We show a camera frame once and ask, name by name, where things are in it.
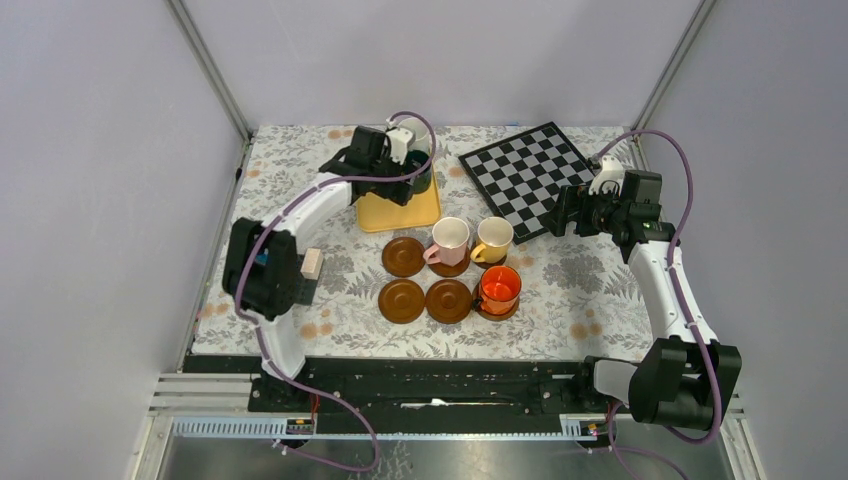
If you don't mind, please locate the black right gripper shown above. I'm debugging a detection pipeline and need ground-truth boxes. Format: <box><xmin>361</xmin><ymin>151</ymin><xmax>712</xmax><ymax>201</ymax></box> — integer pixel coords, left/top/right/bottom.
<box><xmin>539</xmin><ymin>183</ymin><xmax>627</xmax><ymax>238</ymax></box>

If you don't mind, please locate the dark green mug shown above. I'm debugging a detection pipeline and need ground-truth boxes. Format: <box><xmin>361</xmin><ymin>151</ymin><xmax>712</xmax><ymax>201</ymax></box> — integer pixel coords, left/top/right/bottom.
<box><xmin>404</xmin><ymin>150</ymin><xmax>433</xmax><ymax>195</ymax></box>

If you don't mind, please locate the brown coaster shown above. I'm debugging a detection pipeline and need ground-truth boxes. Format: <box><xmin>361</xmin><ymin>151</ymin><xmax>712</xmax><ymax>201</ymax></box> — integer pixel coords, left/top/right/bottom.
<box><xmin>381</xmin><ymin>237</ymin><xmax>425</xmax><ymax>278</ymax></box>
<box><xmin>473</xmin><ymin>301</ymin><xmax>520</xmax><ymax>322</ymax></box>
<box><xmin>428</xmin><ymin>255</ymin><xmax>471</xmax><ymax>278</ymax></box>
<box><xmin>425</xmin><ymin>279</ymin><xmax>472</xmax><ymax>324</ymax></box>
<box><xmin>377</xmin><ymin>279</ymin><xmax>425</xmax><ymax>324</ymax></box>

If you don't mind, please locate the pink mug front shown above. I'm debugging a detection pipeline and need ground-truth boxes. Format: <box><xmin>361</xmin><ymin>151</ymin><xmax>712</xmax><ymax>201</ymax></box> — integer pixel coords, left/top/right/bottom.
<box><xmin>422</xmin><ymin>217</ymin><xmax>470</xmax><ymax>266</ymax></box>

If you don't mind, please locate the cream yellow mug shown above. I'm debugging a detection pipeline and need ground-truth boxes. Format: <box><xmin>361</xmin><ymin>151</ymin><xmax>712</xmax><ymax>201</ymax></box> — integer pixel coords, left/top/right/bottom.
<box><xmin>471</xmin><ymin>217</ymin><xmax>514</xmax><ymax>264</ymax></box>

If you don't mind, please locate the orange cup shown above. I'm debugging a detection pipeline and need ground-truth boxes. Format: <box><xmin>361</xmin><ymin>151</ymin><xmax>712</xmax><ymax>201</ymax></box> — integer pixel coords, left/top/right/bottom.
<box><xmin>472</xmin><ymin>265</ymin><xmax>522</xmax><ymax>314</ymax></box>

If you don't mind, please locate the dark walnut wooden coaster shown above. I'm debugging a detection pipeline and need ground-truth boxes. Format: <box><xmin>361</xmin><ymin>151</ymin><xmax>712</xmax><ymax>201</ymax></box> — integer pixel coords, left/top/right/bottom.
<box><xmin>471</xmin><ymin>255</ymin><xmax>508</xmax><ymax>269</ymax></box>

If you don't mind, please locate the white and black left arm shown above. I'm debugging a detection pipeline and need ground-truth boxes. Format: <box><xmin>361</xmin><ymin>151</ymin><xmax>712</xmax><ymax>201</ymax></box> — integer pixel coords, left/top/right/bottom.
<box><xmin>222</xmin><ymin>121</ymin><xmax>437</xmax><ymax>411</ymax></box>

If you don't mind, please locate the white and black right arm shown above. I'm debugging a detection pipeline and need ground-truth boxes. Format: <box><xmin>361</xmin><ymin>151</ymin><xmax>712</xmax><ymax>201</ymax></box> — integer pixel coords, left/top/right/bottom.
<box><xmin>542</xmin><ymin>170</ymin><xmax>742</xmax><ymax>443</ymax></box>

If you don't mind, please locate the white mug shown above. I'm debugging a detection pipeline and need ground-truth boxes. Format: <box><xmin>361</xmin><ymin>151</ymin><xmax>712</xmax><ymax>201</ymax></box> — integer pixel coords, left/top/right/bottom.
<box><xmin>399</xmin><ymin>117</ymin><xmax>431</xmax><ymax>154</ymax></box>

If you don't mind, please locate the yellow plastic tray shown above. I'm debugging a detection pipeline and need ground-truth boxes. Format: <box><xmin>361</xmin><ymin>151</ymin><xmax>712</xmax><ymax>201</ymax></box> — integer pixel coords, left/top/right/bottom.
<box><xmin>355</xmin><ymin>179</ymin><xmax>442</xmax><ymax>233</ymax></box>

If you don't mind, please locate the black and white chessboard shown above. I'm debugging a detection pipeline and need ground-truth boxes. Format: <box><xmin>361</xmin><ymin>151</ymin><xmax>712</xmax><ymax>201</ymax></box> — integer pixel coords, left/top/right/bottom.
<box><xmin>458</xmin><ymin>122</ymin><xmax>594</xmax><ymax>245</ymax></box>

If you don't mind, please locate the beige building block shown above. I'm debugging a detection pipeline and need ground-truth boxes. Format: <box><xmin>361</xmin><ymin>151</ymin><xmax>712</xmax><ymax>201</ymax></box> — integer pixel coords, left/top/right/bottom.
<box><xmin>300</xmin><ymin>248</ymin><xmax>323</xmax><ymax>281</ymax></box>

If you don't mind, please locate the grey building block baseplate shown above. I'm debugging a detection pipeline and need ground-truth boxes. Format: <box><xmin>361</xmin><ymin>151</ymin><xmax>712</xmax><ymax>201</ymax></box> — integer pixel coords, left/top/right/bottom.
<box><xmin>294</xmin><ymin>277</ymin><xmax>318</xmax><ymax>306</ymax></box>

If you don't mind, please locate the floral patterned tablecloth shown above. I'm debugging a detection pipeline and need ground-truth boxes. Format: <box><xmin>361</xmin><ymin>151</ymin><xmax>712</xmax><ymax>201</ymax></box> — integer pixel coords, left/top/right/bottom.
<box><xmin>191</xmin><ymin>126</ymin><xmax>652</xmax><ymax>360</ymax></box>

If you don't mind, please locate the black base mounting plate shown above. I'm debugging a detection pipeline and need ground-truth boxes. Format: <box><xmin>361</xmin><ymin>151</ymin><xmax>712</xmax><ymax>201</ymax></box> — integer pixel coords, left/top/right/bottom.
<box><xmin>183</xmin><ymin>355</ymin><xmax>613</xmax><ymax>437</ymax></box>

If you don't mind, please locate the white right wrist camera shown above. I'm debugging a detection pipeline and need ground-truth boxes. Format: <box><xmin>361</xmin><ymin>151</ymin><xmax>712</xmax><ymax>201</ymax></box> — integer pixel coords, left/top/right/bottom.
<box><xmin>589</xmin><ymin>155</ymin><xmax>626</xmax><ymax>195</ymax></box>

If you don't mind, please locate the aluminium frame rail left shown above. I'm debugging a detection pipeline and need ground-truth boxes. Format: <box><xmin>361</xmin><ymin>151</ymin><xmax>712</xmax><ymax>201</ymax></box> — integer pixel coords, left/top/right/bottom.
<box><xmin>164</xmin><ymin>0</ymin><xmax>253</xmax><ymax>142</ymax></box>

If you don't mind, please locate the aluminium frame rail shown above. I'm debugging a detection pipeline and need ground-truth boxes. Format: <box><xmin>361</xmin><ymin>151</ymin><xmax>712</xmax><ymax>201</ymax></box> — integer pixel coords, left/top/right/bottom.
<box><xmin>631</xmin><ymin>0</ymin><xmax>718</xmax><ymax>130</ymax></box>
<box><xmin>164</xmin><ymin>0</ymin><xmax>253</xmax><ymax>142</ymax></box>

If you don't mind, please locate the aluminium frame rail right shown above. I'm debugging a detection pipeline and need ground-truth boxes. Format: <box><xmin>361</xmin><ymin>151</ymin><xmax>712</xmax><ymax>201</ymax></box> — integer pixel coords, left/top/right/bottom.
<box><xmin>631</xmin><ymin>0</ymin><xmax>718</xmax><ymax>130</ymax></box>

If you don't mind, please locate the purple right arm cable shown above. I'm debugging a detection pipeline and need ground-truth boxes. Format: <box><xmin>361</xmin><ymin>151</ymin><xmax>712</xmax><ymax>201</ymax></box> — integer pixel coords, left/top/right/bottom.
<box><xmin>589</xmin><ymin>129</ymin><xmax>723</xmax><ymax>480</ymax></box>

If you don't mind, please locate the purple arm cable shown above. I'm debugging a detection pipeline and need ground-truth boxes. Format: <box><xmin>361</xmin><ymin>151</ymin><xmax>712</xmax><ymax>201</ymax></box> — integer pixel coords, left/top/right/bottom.
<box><xmin>233</xmin><ymin>110</ymin><xmax>439</xmax><ymax>474</ymax></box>
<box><xmin>589</xmin><ymin>129</ymin><xmax>723</xmax><ymax>480</ymax></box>

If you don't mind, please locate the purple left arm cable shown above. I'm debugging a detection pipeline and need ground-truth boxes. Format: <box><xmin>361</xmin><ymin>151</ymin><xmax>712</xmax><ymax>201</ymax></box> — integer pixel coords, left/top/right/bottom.
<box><xmin>233</xmin><ymin>110</ymin><xmax>439</xmax><ymax>474</ymax></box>

